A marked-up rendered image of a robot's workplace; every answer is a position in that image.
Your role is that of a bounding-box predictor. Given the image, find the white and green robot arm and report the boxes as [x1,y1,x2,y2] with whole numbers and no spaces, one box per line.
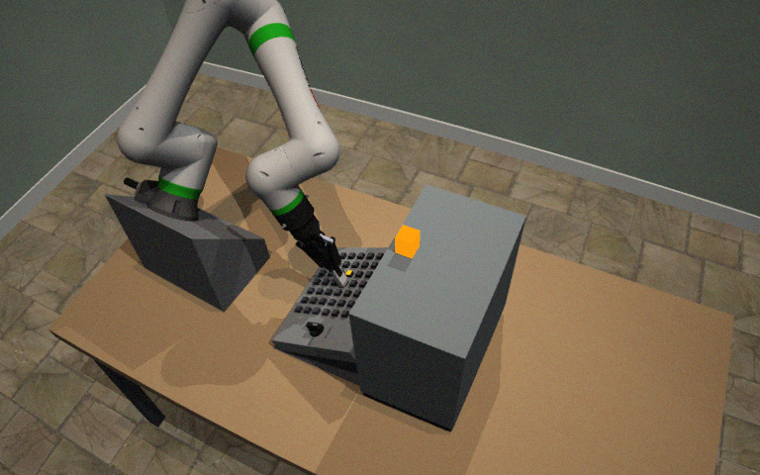
[117,0,340,231]

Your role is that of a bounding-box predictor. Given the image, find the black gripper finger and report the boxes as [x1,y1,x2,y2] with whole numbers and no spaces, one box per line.
[295,240,341,287]
[310,234,348,287]

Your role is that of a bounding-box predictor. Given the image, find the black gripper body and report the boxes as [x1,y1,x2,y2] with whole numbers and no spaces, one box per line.
[289,215,325,247]

